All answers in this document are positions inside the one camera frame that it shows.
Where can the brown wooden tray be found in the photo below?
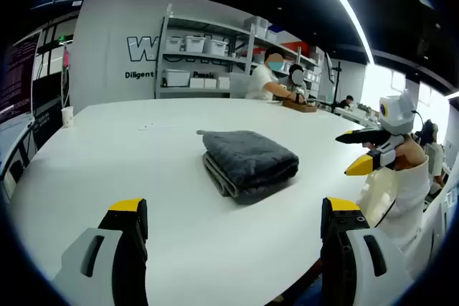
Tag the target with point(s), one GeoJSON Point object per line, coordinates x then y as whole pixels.
{"type": "Point", "coordinates": [299, 107]}

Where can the grey metal shelving unit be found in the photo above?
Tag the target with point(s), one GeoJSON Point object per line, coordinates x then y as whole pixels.
{"type": "Point", "coordinates": [201, 57]}

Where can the monitor on black stand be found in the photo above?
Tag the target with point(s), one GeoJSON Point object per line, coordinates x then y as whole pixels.
{"type": "Point", "coordinates": [335, 84]}

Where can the grey laptop lid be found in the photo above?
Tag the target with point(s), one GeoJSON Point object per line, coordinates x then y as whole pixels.
{"type": "Point", "coordinates": [238, 85]}

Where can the person's right hand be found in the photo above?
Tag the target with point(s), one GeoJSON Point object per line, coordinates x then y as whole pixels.
{"type": "Point", "coordinates": [410, 153]}

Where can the white side desk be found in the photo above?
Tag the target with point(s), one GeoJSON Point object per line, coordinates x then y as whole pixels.
{"type": "Point", "coordinates": [14, 134]}

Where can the pink hanging item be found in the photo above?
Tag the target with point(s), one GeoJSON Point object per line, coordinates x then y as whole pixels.
{"type": "Point", "coordinates": [66, 58]}

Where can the dark grey towel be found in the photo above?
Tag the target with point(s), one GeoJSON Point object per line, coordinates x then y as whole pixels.
{"type": "Point", "coordinates": [247, 155]}

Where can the white paper cup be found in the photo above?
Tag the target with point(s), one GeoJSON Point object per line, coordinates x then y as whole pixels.
{"type": "Point", "coordinates": [67, 117]}

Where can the row of white storage boxes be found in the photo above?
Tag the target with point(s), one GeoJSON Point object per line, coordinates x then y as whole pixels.
{"type": "Point", "coordinates": [195, 44]}

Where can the ceiling light strip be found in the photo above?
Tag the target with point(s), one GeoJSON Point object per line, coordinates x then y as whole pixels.
{"type": "Point", "coordinates": [349, 12]}

